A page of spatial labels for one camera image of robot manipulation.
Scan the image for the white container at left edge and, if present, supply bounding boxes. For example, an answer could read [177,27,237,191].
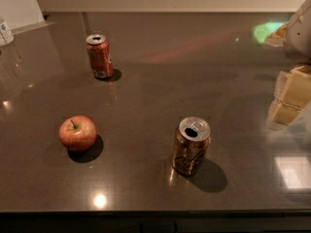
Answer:
[0,18,15,47]

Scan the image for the green and orange chip bag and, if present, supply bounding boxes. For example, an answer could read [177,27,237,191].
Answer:
[254,22,288,47]

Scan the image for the red apple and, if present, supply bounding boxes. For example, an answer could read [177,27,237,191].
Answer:
[58,116,97,151]

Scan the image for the red coke can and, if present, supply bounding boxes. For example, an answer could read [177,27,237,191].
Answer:
[86,34,114,79]

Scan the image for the orange soda can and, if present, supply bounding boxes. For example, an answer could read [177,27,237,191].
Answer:
[172,116,211,177]

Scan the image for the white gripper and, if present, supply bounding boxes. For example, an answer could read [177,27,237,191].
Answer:
[267,0,311,126]

